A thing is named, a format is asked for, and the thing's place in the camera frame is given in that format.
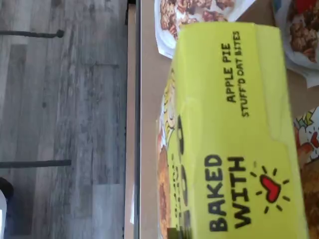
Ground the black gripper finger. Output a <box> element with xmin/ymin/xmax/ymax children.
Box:
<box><xmin>166</xmin><ymin>228</ymin><xmax>193</xmax><ymax>239</ymax></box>

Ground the green Bobo's apple pie box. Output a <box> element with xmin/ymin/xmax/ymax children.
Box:
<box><xmin>156</xmin><ymin>21</ymin><xmax>319</xmax><ymax>239</ymax></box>
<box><xmin>292</xmin><ymin>106</ymin><xmax>319</xmax><ymax>239</ymax></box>

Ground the black metal shelf rack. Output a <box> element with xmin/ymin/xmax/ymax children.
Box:
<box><xmin>123</xmin><ymin>0</ymin><xmax>143</xmax><ymax>239</ymax></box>

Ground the black metal floor bar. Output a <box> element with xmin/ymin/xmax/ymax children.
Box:
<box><xmin>0</xmin><ymin>29</ymin><xmax>65</xmax><ymax>38</ymax></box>
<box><xmin>0</xmin><ymin>159</ymin><xmax>72</xmax><ymax>168</ymax></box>

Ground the red-label Purely Elizabeth granola bag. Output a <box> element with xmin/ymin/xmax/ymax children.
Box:
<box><xmin>153</xmin><ymin>0</ymin><xmax>250</xmax><ymax>60</ymax></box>

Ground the white granola bag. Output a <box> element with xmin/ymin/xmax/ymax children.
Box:
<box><xmin>273</xmin><ymin>0</ymin><xmax>319</xmax><ymax>88</ymax></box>

